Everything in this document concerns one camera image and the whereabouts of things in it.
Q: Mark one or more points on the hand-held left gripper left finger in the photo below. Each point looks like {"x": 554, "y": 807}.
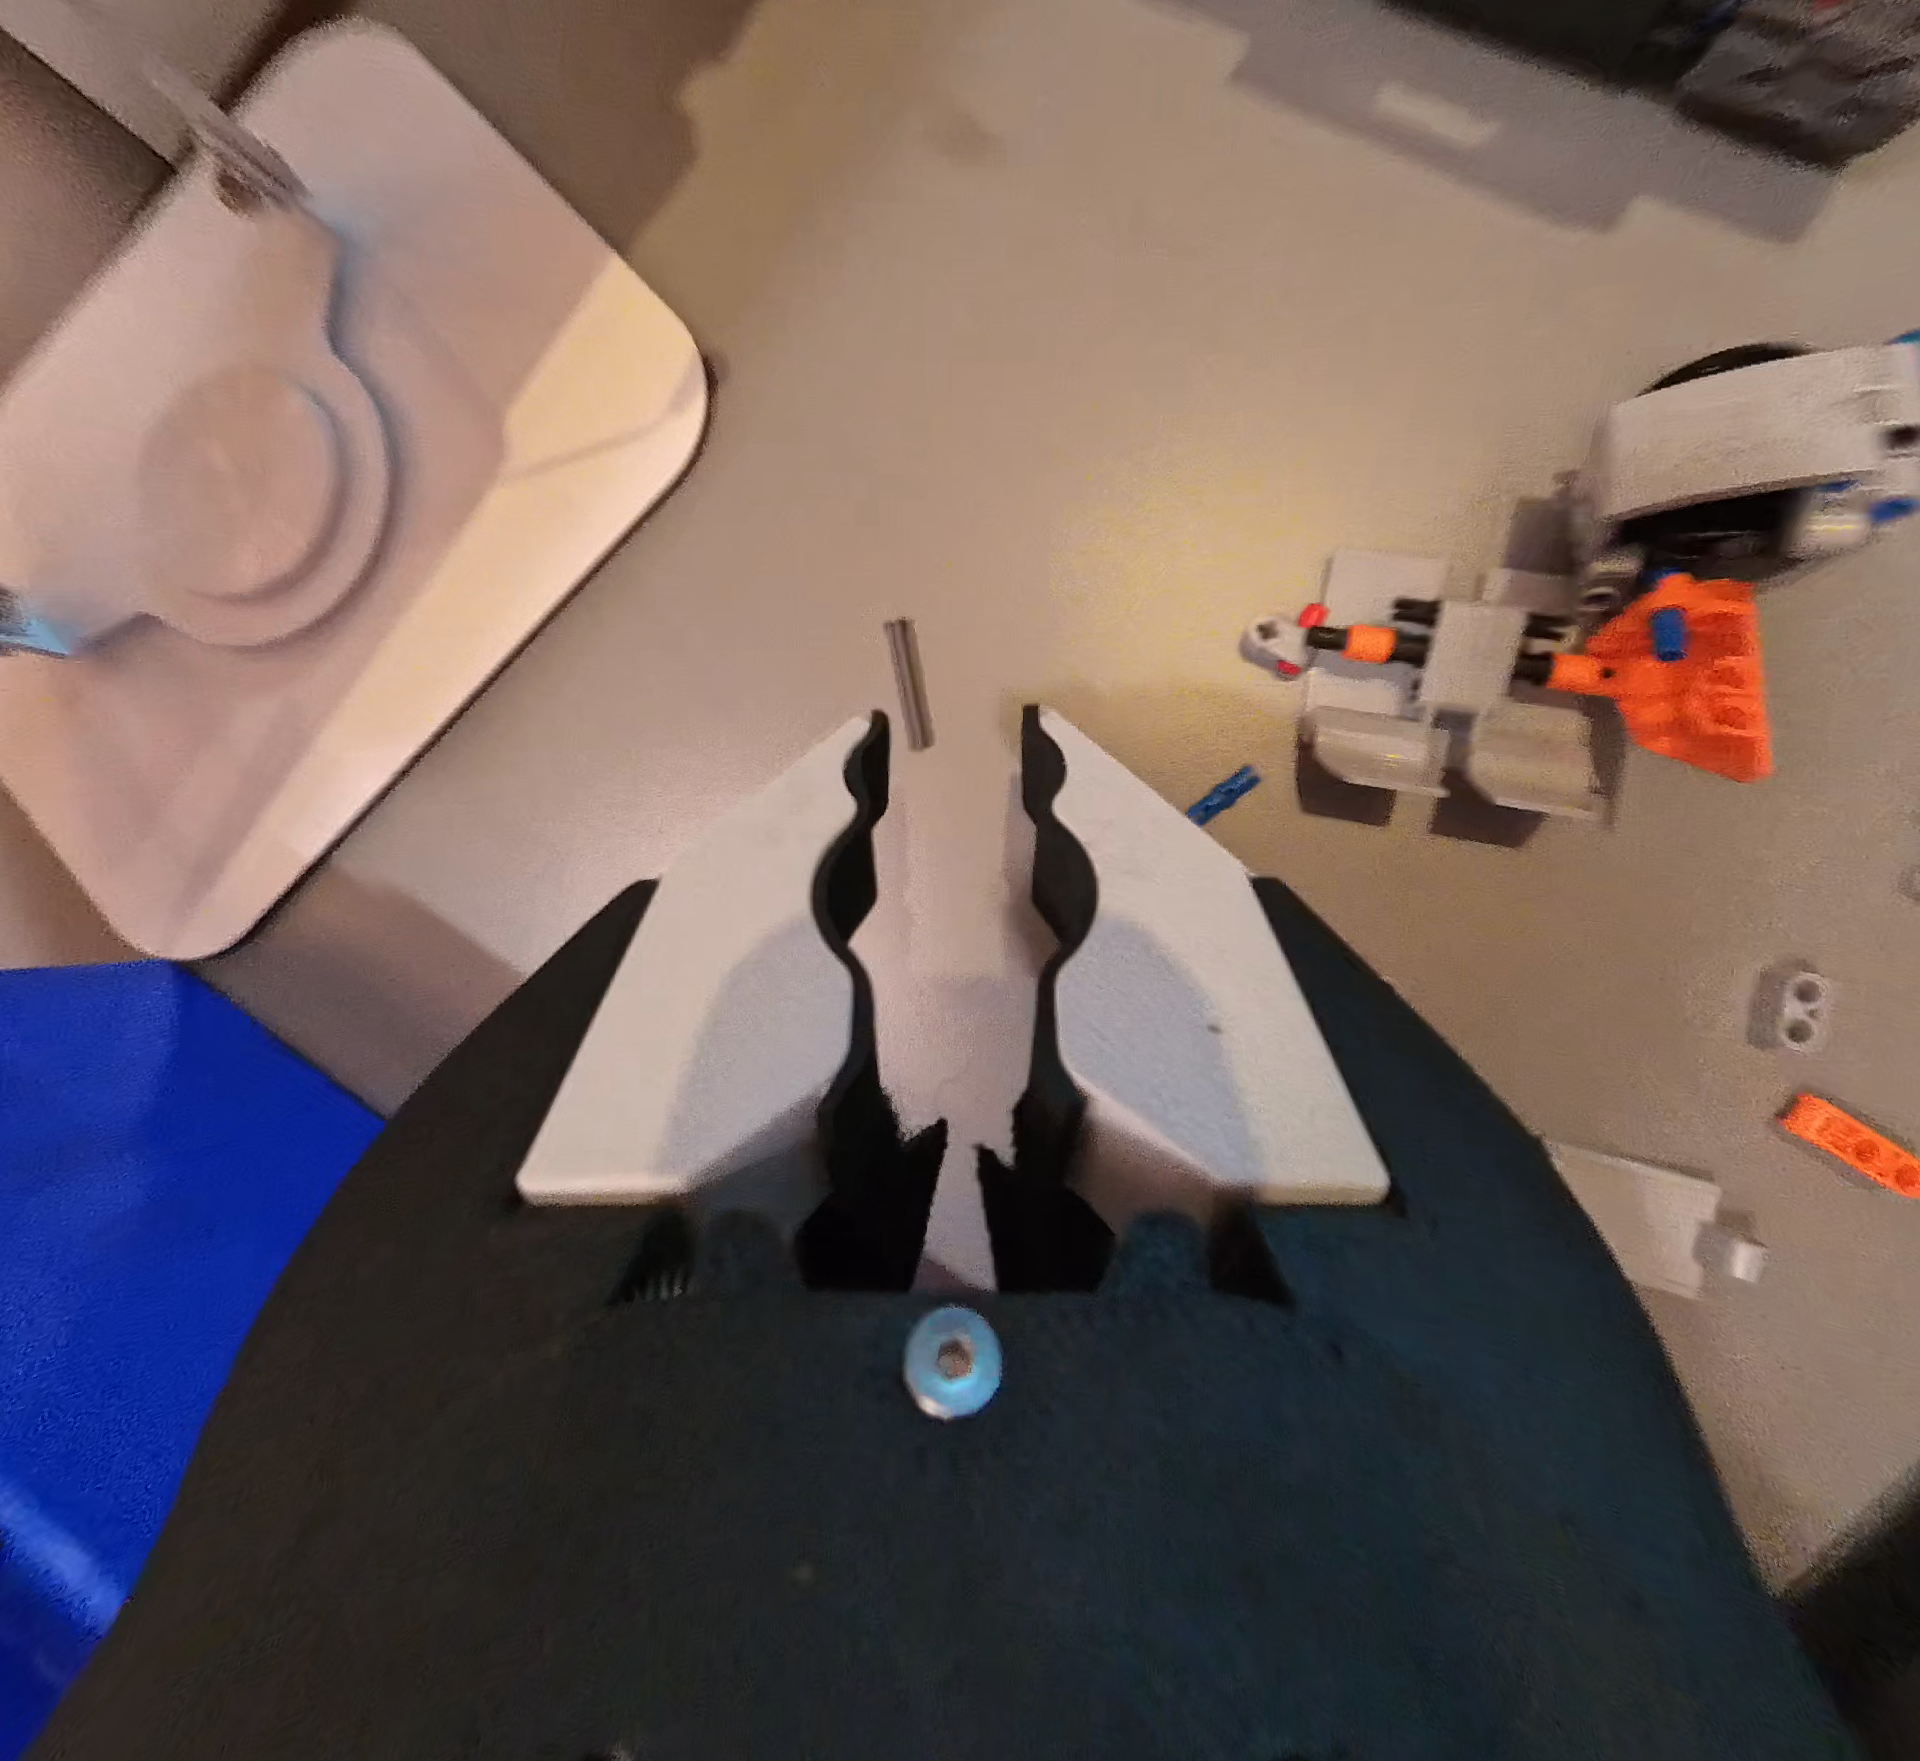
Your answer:
{"x": 691, "y": 1041}

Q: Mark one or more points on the black perforated board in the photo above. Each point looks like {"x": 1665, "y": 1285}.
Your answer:
{"x": 1877, "y": 1588}

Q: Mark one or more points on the black axle rod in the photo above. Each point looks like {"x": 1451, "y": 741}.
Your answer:
{"x": 908, "y": 680}

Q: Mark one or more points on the grey brick connector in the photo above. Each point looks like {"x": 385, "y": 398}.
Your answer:
{"x": 1794, "y": 1012}

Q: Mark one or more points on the white book stand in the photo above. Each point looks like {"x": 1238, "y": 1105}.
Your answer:
{"x": 450, "y": 517}

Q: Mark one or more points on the blue brick pin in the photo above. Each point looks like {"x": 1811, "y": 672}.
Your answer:
{"x": 1223, "y": 793}

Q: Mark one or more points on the blue storage bin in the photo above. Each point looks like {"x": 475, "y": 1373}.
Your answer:
{"x": 150, "y": 1265}

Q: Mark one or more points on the orange short beam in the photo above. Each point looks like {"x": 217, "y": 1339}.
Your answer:
{"x": 1853, "y": 1146}

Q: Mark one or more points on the grey panel piece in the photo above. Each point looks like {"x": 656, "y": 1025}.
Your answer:
{"x": 1636, "y": 1213}

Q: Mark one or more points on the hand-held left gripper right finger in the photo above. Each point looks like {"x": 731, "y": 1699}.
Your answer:
{"x": 1215, "y": 1041}

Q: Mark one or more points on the small grey orange brick assembly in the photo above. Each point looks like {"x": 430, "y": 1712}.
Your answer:
{"x": 1502, "y": 652}

